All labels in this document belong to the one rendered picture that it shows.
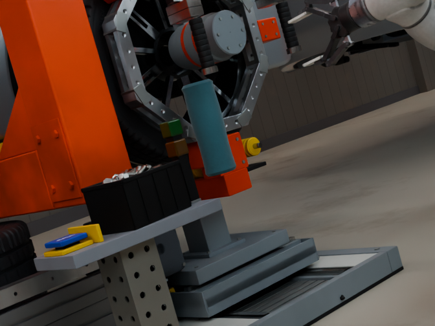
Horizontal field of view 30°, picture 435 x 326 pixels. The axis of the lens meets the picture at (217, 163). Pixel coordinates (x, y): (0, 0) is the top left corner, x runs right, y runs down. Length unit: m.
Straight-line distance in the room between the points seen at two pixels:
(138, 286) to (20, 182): 0.56
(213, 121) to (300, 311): 0.58
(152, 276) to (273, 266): 0.73
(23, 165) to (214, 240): 0.67
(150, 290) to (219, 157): 0.51
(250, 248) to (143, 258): 0.70
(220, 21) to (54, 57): 0.51
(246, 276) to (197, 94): 0.58
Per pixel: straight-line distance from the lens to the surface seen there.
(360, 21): 2.12
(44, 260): 1.81
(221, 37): 2.27
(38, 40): 2.01
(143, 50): 2.41
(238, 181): 2.40
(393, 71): 11.54
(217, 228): 2.54
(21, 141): 2.21
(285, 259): 2.55
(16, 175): 2.25
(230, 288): 2.39
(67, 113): 2.00
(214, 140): 2.21
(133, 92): 2.23
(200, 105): 2.21
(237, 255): 2.46
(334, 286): 2.41
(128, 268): 1.83
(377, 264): 2.57
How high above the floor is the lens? 0.67
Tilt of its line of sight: 4 degrees down
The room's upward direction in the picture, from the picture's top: 16 degrees counter-clockwise
